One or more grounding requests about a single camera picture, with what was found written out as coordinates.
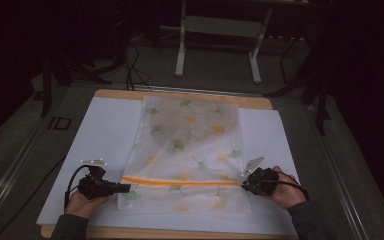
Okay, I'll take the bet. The person's right hand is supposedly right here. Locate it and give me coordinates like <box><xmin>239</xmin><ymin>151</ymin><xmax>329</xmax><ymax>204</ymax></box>
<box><xmin>265</xmin><ymin>165</ymin><xmax>308</xmax><ymax>211</ymax></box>

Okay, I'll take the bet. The person's left hand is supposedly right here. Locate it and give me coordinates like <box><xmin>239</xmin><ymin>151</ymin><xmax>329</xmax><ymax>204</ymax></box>
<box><xmin>64</xmin><ymin>189</ymin><xmax>115</xmax><ymax>220</ymax></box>

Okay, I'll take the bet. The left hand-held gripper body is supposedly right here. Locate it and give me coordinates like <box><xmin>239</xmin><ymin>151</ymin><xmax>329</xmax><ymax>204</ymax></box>
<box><xmin>77</xmin><ymin>158</ymin><xmax>121</xmax><ymax>201</ymax></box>

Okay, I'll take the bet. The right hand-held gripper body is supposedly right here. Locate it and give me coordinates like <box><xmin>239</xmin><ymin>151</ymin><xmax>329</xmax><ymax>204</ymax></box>
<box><xmin>242</xmin><ymin>155</ymin><xmax>280</xmax><ymax>197</ymax></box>

